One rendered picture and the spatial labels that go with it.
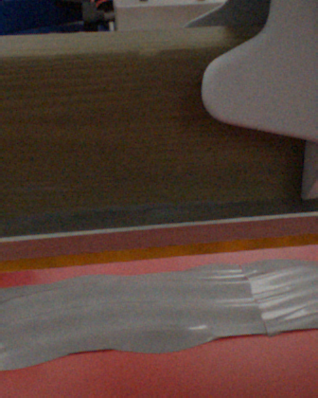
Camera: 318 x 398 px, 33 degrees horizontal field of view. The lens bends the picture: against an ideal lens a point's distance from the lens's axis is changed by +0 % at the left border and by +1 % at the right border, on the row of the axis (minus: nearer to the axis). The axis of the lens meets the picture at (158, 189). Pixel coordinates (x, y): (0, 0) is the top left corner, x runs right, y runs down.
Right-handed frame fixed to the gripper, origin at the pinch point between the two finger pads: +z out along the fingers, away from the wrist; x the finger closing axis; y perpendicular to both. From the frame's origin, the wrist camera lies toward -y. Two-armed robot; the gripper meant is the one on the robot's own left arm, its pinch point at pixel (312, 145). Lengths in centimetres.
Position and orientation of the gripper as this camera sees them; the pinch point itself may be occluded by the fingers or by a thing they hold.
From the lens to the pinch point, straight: 23.8
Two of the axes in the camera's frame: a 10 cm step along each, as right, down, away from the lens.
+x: 1.3, 4.8, -8.7
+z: 0.1, 8.7, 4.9
